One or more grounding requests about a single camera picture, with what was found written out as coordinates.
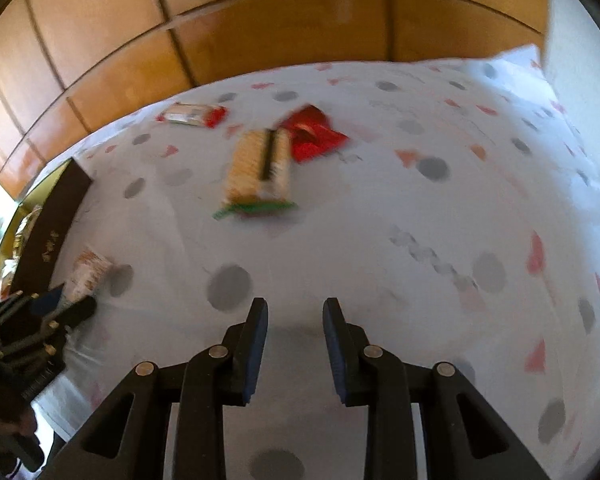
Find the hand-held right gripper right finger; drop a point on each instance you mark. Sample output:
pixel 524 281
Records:
pixel 335 360

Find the white orange-print snack packet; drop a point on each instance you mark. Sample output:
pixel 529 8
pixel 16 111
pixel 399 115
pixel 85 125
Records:
pixel 90 270

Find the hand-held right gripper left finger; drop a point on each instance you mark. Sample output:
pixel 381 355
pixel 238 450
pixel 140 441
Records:
pixel 252 360

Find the person's left hand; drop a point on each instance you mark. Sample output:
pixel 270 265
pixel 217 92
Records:
pixel 10 422

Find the plain red snack packet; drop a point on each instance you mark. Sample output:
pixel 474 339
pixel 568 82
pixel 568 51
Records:
pixel 312 140

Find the red green biscuit packet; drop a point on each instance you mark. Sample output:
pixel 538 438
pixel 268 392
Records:
pixel 250 170

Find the rectangular gold tin box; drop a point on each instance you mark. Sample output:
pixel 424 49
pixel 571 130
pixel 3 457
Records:
pixel 55 220

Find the white roll packet red ends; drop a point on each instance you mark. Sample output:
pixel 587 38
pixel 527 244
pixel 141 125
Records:
pixel 190 114

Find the wooden panelled wardrobe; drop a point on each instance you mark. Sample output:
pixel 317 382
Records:
pixel 280 30

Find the white spotted printed tablecloth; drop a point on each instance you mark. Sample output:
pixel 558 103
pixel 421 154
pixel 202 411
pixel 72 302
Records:
pixel 380 235

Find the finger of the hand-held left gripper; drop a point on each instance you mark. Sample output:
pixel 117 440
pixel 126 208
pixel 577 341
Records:
pixel 50 301
pixel 80 311

